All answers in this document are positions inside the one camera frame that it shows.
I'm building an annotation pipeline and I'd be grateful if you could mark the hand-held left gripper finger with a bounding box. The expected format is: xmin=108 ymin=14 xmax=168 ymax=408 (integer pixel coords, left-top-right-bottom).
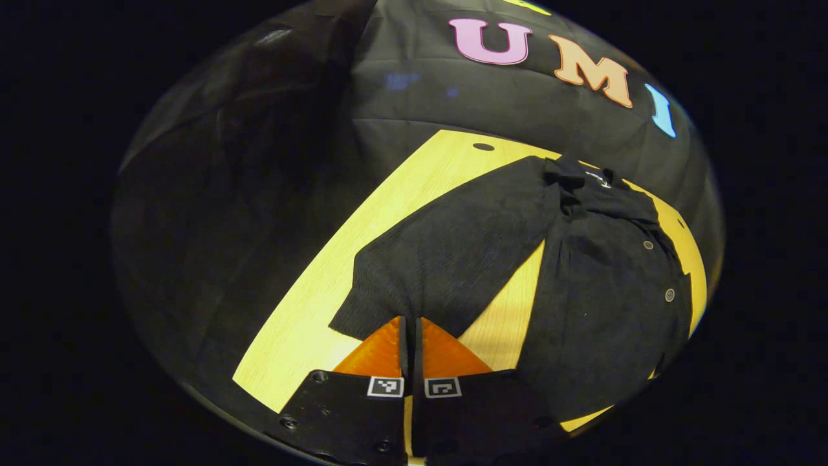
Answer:
xmin=411 ymin=317 xmax=570 ymax=466
xmin=278 ymin=316 xmax=409 ymax=466

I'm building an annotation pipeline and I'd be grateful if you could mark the black jacket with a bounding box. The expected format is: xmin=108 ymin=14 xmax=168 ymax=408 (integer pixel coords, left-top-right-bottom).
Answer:
xmin=329 ymin=154 xmax=694 ymax=421

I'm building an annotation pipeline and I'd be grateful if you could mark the black backdrop cloth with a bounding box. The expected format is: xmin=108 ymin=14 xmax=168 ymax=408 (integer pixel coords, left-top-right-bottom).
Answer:
xmin=111 ymin=0 xmax=725 ymax=415

